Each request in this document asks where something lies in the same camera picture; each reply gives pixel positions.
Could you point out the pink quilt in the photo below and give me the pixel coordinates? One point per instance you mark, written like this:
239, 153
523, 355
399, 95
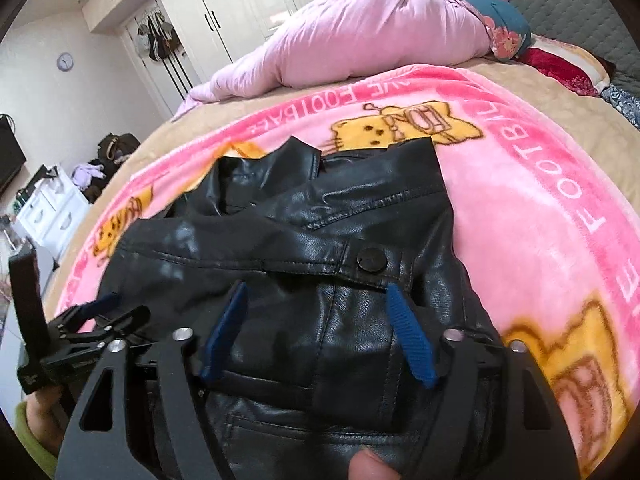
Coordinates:
360, 35

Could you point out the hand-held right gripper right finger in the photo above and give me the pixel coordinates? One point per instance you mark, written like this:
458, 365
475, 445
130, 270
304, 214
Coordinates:
410, 340

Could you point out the white door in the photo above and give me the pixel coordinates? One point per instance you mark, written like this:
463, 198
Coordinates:
150, 75

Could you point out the black leather jacket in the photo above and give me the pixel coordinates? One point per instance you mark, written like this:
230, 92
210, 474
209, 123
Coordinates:
310, 240

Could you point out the blue patterned cloth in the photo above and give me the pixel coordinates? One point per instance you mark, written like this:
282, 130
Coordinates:
625, 102

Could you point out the round wall clock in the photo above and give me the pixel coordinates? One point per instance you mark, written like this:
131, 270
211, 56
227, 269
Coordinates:
65, 61

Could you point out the red patterned pillow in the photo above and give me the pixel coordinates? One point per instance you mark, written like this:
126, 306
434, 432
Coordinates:
555, 62

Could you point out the grey quilted headboard cover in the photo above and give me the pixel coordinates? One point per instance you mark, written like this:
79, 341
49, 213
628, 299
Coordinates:
575, 0

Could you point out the brown handbag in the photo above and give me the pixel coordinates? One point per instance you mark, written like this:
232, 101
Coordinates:
117, 145

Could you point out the dark clothes pile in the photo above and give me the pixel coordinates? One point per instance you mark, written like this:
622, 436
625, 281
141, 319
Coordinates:
100, 192

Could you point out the black screen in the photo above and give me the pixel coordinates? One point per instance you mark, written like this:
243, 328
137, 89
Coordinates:
10, 155

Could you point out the hanging bags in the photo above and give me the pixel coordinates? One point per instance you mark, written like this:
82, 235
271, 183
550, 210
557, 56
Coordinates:
157, 40

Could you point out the white drawer cabinet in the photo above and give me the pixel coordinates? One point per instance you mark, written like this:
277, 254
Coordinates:
50, 215

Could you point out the teal floral quilt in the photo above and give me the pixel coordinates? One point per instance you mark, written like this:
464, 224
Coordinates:
505, 20

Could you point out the white wardrobe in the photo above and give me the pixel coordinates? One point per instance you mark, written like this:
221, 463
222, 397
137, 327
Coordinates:
235, 5

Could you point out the pink printed blanket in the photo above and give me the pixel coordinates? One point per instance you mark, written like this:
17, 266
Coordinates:
525, 185

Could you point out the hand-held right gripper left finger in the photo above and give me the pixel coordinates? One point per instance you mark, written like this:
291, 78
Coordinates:
225, 330

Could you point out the person's left forearm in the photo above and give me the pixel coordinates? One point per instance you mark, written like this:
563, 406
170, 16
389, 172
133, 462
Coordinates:
27, 445

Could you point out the person's left hand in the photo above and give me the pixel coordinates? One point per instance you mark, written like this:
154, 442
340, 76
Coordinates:
42, 420

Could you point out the lavender cloth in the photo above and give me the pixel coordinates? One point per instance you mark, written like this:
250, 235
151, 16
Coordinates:
87, 175

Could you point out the person's right hand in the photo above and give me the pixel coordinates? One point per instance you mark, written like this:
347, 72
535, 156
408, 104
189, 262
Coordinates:
372, 467

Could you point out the beige bed sheet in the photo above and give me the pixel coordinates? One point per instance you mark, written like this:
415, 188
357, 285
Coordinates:
550, 95

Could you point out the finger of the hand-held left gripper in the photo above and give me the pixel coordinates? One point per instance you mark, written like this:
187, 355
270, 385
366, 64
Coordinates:
100, 305
130, 322

